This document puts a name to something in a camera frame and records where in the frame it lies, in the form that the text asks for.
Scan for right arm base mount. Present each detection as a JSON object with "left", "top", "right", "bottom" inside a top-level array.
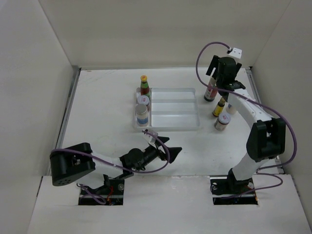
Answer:
[{"left": 210, "top": 177, "right": 258, "bottom": 205}]

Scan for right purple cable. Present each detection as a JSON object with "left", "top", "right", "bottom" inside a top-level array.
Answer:
[{"left": 196, "top": 42, "right": 298, "bottom": 195}]

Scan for small yellow-label bottle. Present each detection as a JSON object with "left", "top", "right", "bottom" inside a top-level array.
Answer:
[{"left": 212, "top": 97, "right": 226, "bottom": 117}]

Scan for silver-lid bead jar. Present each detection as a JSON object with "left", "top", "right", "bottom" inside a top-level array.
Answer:
[{"left": 135, "top": 104, "right": 149, "bottom": 127}]

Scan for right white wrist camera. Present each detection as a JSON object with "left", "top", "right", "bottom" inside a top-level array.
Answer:
[{"left": 227, "top": 47, "right": 242, "bottom": 60}]

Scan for white cylinder bottle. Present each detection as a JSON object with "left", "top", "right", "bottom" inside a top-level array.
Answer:
[{"left": 226, "top": 104, "right": 237, "bottom": 115}]

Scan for white-lid sauce jar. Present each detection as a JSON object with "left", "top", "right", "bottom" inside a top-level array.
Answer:
[
  {"left": 214, "top": 113, "right": 231, "bottom": 131},
  {"left": 136, "top": 95, "right": 150, "bottom": 106}
]

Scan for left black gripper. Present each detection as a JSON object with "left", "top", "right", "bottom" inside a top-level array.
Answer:
[{"left": 136, "top": 136, "right": 181, "bottom": 171}]

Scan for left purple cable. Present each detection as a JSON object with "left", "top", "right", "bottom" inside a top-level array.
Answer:
[{"left": 50, "top": 130, "right": 176, "bottom": 205}]

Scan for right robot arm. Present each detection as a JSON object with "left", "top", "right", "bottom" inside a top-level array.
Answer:
[{"left": 206, "top": 56, "right": 286, "bottom": 193}]

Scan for white organizer tray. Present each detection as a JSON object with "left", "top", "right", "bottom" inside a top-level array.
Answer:
[{"left": 133, "top": 88, "right": 201, "bottom": 131}]

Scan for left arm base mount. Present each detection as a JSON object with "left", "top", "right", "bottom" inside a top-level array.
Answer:
[{"left": 76, "top": 175, "right": 125, "bottom": 206}]

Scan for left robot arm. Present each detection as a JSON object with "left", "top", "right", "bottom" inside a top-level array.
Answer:
[{"left": 50, "top": 130, "right": 182, "bottom": 195}]

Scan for clear soy sauce bottle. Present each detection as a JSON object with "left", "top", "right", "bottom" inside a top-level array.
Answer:
[{"left": 204, "top": 76, "right": 218, "bottom": 102}]

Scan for purple cable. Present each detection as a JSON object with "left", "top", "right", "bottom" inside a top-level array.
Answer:
[
  {"left": 50, "top": 130, "right": 176, "bottom": 205},
  {"left": 196, "top": 42, "right": 298, "bottom": 195}
]

